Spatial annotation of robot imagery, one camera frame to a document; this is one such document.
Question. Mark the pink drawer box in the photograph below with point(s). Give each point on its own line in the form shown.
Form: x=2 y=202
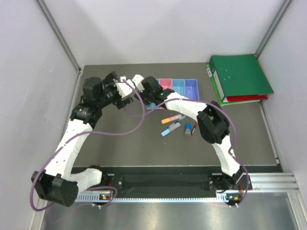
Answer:
x=166 y=83

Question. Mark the orange highlighter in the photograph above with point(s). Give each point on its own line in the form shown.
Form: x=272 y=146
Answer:
x=170 y=119

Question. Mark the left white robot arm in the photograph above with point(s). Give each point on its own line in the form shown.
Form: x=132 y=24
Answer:
x=83 y=119

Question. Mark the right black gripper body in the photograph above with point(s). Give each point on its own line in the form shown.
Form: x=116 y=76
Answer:
x=146 y=97

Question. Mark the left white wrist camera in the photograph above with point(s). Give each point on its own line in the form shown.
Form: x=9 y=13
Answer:
x=124 y=86

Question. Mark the dark green binder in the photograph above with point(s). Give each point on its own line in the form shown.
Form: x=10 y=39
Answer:
x=240 y=75

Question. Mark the grey slotted cable duct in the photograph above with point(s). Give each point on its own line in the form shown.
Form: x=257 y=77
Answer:
x=95 y=197

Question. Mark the light green folder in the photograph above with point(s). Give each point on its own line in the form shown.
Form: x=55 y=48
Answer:
x=218 y=90

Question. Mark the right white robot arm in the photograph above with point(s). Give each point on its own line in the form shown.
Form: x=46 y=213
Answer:
x=213 y=127

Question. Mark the aluminium front rail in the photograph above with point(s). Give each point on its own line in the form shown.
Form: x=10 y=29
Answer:
x=275 y=183

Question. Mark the grey blue glue stick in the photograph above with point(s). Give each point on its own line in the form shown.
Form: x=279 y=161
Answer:
x=187 y=129

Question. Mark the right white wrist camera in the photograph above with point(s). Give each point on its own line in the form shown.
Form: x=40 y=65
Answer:
x=137 y=80

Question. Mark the red pen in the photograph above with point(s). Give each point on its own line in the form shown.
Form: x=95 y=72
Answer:
x=193 y=129

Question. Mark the purple drawer box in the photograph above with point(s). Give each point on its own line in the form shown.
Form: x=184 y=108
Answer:
x=191 y=89

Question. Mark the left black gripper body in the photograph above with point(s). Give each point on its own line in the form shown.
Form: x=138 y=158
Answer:
x=111 y=94

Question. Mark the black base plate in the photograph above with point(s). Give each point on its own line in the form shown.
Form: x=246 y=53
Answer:
x=175 y=176

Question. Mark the dark blue pen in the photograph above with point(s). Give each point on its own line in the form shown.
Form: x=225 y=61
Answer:
x=177 y=121

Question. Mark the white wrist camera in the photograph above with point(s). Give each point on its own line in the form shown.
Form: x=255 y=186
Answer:
x=137 y=80
x=124 y=86

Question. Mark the red folder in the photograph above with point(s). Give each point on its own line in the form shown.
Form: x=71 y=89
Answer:
x=243 y=98

